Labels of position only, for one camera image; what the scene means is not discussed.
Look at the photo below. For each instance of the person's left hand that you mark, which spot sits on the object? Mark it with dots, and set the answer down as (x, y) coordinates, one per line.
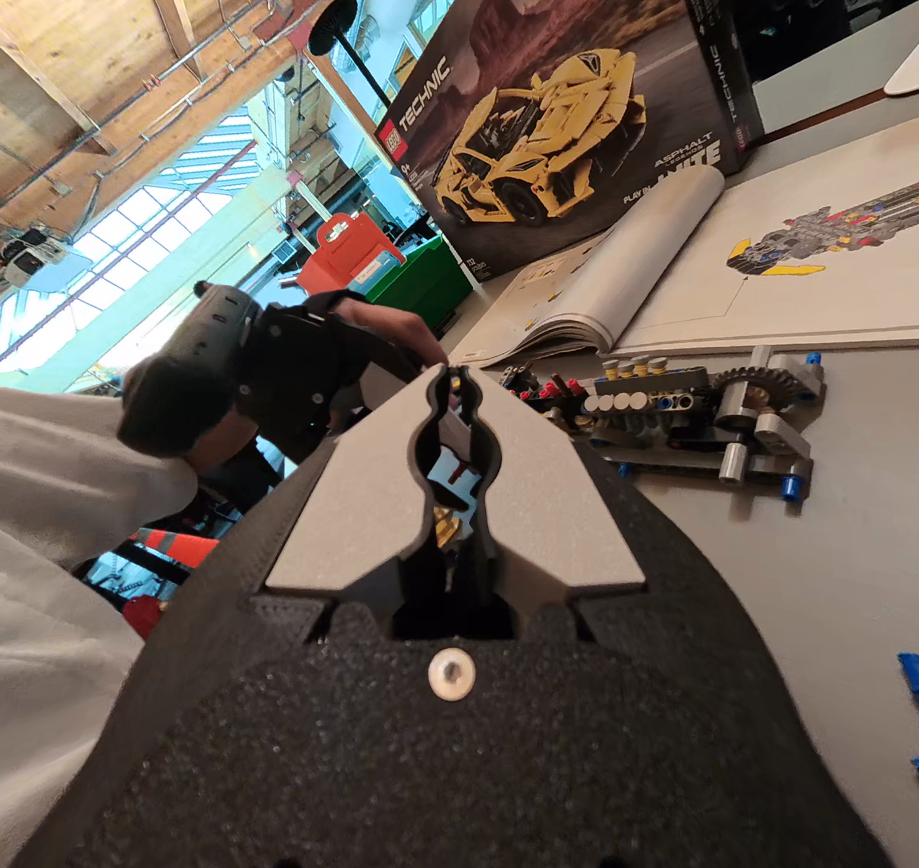
(398, 330)

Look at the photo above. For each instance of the pile of small lego pins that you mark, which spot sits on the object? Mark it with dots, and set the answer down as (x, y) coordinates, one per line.
(909, 675)

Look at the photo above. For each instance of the yellow lego panel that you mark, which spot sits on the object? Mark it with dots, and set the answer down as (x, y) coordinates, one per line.
(445, 525)

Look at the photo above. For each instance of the orange object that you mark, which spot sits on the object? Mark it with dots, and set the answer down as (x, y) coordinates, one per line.
(176, 546)

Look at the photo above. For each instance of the white ceiling device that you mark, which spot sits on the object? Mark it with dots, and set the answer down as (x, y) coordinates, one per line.
(25, 258)

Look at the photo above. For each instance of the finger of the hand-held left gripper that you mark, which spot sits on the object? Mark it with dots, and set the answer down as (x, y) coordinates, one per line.
(388, 391)
(454, 430)

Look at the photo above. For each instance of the white instruction booklet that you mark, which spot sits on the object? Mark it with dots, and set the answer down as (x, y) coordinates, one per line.
(825, 294)

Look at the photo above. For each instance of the light blue wrapped package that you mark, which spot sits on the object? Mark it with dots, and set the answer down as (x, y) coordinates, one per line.
(377, 271)

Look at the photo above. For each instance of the white cloth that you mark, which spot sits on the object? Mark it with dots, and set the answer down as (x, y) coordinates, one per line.
(57, 667)

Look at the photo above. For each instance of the lego set box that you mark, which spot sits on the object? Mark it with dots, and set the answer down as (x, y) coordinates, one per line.
(560, 35)

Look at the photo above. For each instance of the black pendant lamp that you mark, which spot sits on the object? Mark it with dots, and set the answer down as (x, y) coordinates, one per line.
(334, 25)

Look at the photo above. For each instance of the person's left forearm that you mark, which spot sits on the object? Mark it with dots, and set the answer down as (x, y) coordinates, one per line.
(215, 448)

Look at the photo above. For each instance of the green plastic bin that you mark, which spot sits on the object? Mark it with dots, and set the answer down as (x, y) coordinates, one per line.
(423, 279)

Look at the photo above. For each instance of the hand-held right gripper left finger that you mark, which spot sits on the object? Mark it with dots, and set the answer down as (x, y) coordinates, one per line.
(337, 516)

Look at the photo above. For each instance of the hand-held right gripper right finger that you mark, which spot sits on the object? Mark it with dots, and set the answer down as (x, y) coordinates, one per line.
(567, 516)

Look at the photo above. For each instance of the white stand base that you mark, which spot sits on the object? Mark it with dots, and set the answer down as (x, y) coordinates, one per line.
(906, 75)

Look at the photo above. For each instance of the lego car chassis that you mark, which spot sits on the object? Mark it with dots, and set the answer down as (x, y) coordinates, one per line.
(718, 408)

